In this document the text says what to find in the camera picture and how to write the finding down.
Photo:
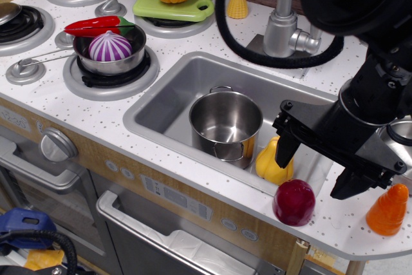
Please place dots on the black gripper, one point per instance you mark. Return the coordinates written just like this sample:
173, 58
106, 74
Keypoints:
346, 132

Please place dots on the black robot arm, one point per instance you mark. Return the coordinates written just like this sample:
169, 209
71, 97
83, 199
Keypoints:
380, 92

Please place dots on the dark red toy sweet potato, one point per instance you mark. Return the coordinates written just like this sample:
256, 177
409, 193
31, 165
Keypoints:
294, 203

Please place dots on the stainless steel pot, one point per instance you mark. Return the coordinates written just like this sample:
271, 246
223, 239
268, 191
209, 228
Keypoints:
225, 124

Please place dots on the grey toy sink basin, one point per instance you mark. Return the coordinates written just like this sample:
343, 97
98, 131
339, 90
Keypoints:
162, 113

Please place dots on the yellow toy squash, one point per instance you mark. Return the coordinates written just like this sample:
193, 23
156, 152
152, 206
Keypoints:
267, 168

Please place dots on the orange toy carrot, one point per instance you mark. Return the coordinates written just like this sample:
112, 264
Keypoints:
386, 215

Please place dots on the steel container at right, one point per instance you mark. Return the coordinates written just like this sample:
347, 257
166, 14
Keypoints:
397, 135

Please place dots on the silver toy faucet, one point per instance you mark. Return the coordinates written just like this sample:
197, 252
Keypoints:
282, 37

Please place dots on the yellow toy corn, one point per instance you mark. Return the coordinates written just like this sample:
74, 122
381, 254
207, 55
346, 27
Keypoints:
237, 9

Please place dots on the green plastic cutting board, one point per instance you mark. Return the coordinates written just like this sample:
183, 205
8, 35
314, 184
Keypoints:
189, 10

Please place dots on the back right stove burner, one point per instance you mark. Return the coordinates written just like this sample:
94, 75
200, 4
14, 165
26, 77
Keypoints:
172, 29

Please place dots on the front right stove burner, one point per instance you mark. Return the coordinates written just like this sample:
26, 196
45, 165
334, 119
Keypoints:
96, 87

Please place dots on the purple white toy onion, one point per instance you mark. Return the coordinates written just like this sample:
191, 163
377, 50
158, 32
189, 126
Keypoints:
108, 47

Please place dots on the red toy chili pepper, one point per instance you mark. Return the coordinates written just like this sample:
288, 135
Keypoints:
99, 25

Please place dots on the grey stove knob centre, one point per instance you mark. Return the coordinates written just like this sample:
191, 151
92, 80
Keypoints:
110, 7

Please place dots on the grey stove knob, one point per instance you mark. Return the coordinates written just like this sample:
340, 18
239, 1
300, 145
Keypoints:
110, 7
64, 40
26, 71

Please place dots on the grey oven dial knob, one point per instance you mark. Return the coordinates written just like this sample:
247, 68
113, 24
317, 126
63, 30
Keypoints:
56, 147

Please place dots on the small steel saucepan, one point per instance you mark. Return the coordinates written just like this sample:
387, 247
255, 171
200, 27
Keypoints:
136, 37

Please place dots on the grey stove knob middle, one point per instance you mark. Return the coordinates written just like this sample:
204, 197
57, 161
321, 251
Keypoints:
64, 40

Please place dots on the yellow cloth lower left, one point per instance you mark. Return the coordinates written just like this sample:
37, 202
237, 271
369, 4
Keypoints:
38, 259

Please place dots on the blue plastic clamp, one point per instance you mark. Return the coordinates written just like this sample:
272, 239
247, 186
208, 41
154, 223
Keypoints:
18, 219

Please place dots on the grey stove knob front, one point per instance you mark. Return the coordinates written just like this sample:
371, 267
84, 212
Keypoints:
26, 71

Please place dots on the front left stove burner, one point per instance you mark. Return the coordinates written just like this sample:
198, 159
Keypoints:
32, 27

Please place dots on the steel lid at left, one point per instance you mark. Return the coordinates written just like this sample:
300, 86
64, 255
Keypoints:
8, 11

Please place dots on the grey dishwasher door handle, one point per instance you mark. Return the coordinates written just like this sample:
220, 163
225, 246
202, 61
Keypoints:
149, 239

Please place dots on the grey oven door handle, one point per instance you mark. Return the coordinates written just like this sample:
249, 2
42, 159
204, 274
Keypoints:
62, 183

